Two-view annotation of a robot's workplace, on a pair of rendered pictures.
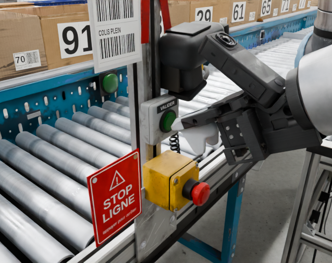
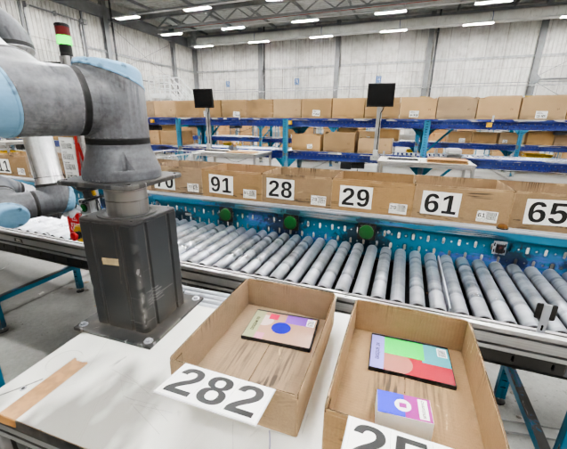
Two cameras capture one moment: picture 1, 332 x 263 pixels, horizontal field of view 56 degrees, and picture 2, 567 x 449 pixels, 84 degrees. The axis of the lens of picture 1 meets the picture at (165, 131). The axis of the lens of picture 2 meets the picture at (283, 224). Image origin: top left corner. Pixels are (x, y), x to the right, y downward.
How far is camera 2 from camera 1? 1.77 m
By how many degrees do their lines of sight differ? 66
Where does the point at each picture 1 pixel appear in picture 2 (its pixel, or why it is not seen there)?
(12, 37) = (188, 175)
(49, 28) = (205, 175)
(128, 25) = (74, 172)
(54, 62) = (206, 192)
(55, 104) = (198, 214)
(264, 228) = not seen: hidden behind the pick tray
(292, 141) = not seen: hidden behind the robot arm
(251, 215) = not seen: hidden behind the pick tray
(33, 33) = (197, 175)
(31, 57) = (194, 187)
